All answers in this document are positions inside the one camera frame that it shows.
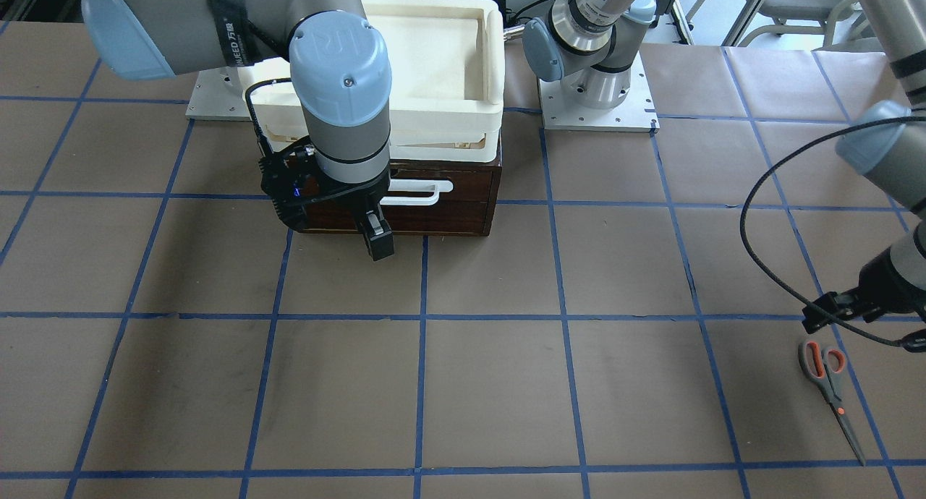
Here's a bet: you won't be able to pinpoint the brown paper table mat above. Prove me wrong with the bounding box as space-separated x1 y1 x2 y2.
1 22 924 498

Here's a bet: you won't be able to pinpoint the cream plastic tray box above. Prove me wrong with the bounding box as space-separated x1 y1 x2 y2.
237 0 505 161

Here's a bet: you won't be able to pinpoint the white drawer handle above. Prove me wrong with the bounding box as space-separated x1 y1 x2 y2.
380 179 454 206

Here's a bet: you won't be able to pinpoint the grey orange scissors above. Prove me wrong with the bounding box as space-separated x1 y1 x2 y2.
798 340 867 466

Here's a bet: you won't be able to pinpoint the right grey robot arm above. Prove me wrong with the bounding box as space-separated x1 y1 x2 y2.
80 0 394 260

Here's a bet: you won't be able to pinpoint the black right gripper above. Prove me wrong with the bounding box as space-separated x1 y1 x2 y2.
282 141 396 262

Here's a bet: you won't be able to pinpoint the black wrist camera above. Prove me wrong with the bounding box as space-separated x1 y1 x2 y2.
258 147 312 232

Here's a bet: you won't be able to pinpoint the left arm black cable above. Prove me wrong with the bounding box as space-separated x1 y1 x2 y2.
739 116 926 353

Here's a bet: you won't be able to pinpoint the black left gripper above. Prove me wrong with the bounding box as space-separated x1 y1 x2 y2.
802 249 925 325

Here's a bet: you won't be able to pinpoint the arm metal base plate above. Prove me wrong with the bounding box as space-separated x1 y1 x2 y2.
537 54 660 133
186 67 251 122

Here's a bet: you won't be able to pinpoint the dark wooden drawer cabinet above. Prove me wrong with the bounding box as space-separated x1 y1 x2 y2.
294 141 503 236

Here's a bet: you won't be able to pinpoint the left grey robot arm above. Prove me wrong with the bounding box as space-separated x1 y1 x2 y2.
504 0 924 332

